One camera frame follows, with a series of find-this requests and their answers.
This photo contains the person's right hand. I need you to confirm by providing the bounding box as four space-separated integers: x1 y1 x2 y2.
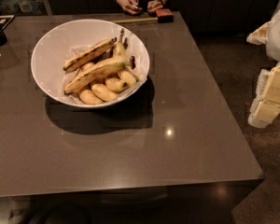
116 0 142 15

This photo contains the person's left hand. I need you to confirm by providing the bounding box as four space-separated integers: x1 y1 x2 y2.
147 0 163 13

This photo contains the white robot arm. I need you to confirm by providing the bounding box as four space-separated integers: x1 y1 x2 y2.
246 9 280 128

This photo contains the upright banana with stem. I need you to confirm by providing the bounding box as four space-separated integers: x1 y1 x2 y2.
112 29 126 59

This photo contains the long middle banana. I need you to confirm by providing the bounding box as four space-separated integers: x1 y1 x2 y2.
63 57 130 95

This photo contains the long banana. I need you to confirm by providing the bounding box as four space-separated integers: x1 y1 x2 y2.
63 57 130 95
63 37 117 72

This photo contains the small banana behind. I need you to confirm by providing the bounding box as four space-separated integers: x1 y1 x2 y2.
79 63 95 72

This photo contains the small banana right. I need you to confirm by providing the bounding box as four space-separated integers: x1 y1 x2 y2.
117 69 137 86

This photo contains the long top banana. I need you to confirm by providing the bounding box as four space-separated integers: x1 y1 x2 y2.
63 37 117 72

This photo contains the small spotted banana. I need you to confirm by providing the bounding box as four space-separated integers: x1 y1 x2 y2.
105 77 128 92

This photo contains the small banana front middle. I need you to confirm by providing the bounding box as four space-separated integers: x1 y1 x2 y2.
91 83 118 102

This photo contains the white round bowl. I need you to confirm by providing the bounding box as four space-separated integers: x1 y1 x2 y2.
31 19 150 109

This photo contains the small banana front left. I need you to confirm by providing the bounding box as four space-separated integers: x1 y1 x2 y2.
77 87 103 105

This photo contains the yellow wooden stick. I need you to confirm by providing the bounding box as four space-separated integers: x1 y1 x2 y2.
111 18 158 24

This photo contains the red block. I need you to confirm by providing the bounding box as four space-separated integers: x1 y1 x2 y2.
156 8 174 23

